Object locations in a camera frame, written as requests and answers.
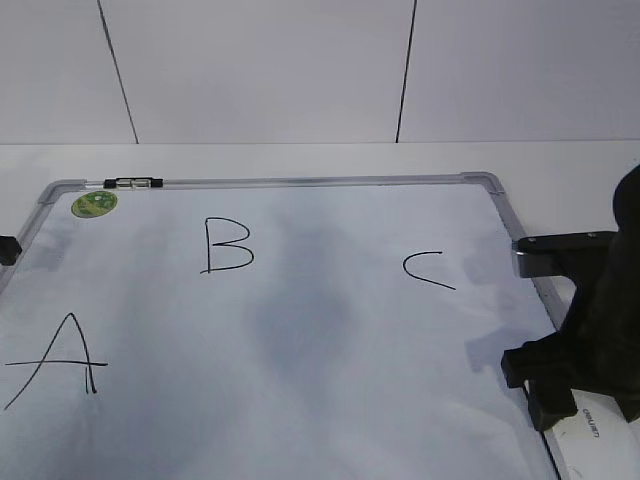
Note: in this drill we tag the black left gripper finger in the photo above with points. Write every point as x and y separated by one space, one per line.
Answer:
10 250

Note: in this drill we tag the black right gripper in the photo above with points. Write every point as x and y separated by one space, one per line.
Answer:
600 349

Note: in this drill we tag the white deli whiteboard eraser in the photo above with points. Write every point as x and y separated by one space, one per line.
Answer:
596 443

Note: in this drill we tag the round green sticker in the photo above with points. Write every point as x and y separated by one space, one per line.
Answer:
94 204

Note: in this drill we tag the black clear hanging clip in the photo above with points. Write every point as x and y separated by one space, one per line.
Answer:
133 183

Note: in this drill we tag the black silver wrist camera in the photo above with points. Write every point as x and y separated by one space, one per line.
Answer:
555 252

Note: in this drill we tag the white whiteboard with grey frame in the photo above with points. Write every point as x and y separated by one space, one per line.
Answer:
277 330

